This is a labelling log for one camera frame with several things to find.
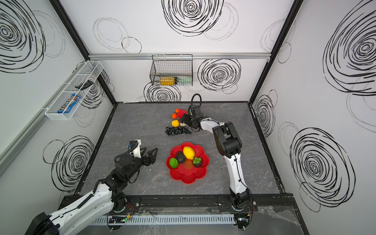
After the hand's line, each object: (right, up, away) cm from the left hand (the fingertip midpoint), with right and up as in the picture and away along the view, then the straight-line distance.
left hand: (151, 149), depth 81 cm
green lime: (+12, -8, +1) cm, 15 cm away
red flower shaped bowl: (+19, -14, +3) cm, 24 cm away
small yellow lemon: (+11, +13, +21) cm, 27 cm away
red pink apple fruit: (+15, +21, +27) cm, 37 cm away
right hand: (+19, +16, +23) cm, 34 cm away
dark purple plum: (+26, -8, +2) cm, 27 cm away
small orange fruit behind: (+11, +23, +31) cm, 40 cm away
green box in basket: (+19, +40, +6) cm, 44 cm away
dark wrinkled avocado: (+16, -6, +4) cm, 18 cm away
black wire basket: (+9, +50, +18) cm, 54 cm away
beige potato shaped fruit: (+16, +12, +22) cm, 30 cm away
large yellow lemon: (+21, -4, +7) cm, 22 cm away
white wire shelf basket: (-42, +47, +11) cm, 64 cm away
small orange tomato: (+10, +19, +28) cm, 35 cm away
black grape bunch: (+10, +8, +16) cm, 21 cm away
